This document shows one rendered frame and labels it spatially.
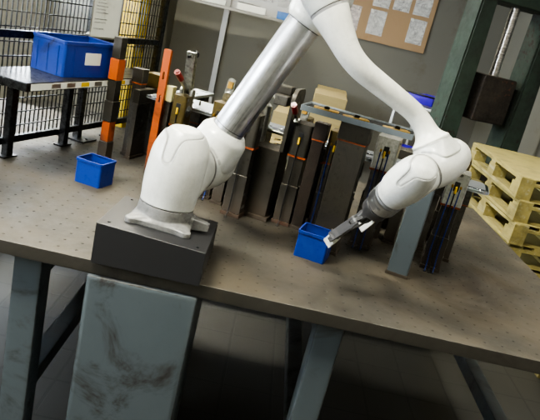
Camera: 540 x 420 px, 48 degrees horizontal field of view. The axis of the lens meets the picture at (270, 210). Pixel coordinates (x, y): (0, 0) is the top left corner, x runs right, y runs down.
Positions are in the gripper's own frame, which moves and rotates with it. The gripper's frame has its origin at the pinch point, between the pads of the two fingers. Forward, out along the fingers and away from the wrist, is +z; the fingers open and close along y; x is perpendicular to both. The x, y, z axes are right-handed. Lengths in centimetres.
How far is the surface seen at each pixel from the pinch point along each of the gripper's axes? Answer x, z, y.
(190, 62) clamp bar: -89, 31, -3
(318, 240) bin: -4.3, 15.0, -1.1
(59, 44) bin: -111, 37, 38
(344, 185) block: -16.2, 8.4, -16.5
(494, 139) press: -61, 229, -388
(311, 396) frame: 35.5, 20.5, 25.2
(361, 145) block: -23.4, -2.8, -21.6
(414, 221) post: 5.3, 1.9, -28.0
